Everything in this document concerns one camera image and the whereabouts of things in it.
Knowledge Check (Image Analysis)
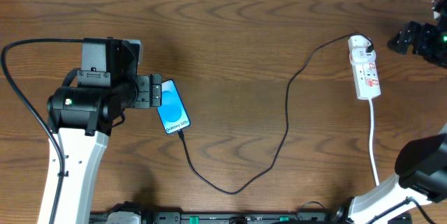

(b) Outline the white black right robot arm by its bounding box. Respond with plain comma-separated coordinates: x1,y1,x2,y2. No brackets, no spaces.
331,21,446,223

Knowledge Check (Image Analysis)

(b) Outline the black USB charging cable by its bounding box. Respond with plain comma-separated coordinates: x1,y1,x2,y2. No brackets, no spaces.
177,33,374,195

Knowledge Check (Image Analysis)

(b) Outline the white power strip cord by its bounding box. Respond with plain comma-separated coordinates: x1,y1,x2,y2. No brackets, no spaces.
367,98,381,186

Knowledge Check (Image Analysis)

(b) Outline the white power strip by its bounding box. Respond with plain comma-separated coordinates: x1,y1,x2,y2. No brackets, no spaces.
347,34,382,100

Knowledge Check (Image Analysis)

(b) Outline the white USB charger adapter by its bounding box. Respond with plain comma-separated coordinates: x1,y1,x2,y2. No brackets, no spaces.
348,35,376,66

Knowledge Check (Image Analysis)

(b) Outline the blue Galaxy smartphone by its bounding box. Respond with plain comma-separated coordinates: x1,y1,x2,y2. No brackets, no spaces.
157,80,191,135

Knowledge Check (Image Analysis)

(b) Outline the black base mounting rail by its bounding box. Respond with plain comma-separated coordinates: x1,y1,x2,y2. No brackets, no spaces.
87,202,332,224

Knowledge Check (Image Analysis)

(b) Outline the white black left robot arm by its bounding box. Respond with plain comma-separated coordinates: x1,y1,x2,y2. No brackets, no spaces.
38,68,162,223

